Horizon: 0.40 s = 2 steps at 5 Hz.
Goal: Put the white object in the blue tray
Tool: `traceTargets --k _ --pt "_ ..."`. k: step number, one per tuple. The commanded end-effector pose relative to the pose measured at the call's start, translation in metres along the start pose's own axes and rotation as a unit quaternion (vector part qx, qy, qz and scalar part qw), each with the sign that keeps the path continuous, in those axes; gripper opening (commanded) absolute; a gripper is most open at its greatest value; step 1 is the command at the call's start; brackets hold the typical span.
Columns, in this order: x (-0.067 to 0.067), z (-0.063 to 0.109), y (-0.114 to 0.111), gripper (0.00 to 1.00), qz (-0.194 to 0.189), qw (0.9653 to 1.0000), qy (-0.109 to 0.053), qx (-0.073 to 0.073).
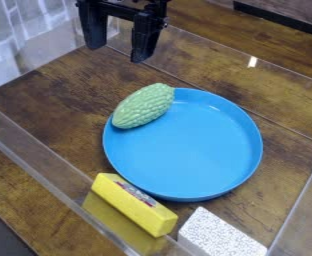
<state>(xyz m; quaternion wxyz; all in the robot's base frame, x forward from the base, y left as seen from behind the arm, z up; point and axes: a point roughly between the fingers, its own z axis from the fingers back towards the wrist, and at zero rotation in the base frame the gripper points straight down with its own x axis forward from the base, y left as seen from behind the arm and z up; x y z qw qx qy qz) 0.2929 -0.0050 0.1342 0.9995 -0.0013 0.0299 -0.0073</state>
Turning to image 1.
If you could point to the yellow rectangular block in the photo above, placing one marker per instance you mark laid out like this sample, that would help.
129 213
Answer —
150 214

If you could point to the round blue tray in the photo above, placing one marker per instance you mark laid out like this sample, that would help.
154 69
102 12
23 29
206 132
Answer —
194 154

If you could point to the green bumpy gourd toy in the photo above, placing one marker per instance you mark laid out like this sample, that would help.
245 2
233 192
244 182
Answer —
143 106

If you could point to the clear acrylic enclosure wall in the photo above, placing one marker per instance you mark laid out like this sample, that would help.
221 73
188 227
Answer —
216 50

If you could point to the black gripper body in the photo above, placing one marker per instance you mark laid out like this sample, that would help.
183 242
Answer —
107 8

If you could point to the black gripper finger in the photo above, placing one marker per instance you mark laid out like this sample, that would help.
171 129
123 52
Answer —
149 24
94 21

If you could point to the white speckled block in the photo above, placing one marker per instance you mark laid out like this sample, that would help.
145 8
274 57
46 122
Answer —
209 236

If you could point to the black bar in background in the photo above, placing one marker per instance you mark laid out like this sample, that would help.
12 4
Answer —
274 17

